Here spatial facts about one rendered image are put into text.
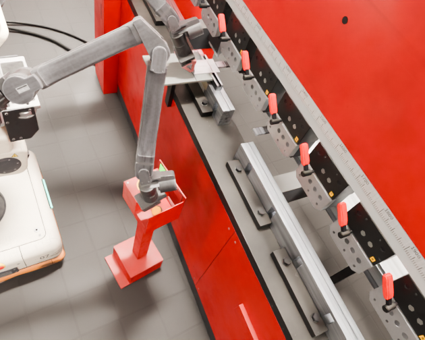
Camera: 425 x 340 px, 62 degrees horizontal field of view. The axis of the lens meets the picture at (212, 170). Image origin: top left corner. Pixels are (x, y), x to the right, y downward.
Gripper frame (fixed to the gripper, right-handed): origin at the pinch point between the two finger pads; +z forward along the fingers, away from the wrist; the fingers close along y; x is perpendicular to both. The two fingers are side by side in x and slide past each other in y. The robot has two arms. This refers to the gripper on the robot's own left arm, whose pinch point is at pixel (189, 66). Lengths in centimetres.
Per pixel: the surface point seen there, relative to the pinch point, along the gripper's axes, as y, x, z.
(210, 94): -11.5, -3.7, 9.6
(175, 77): -4.4, 7.5, -2.3
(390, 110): -78, -32, -45
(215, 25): -1.8, -15.1, -16.1
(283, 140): -59, -15, -15
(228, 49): -14.4, -14.9, -14.9
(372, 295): -110, -15, -13
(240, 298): -92, 21, 34
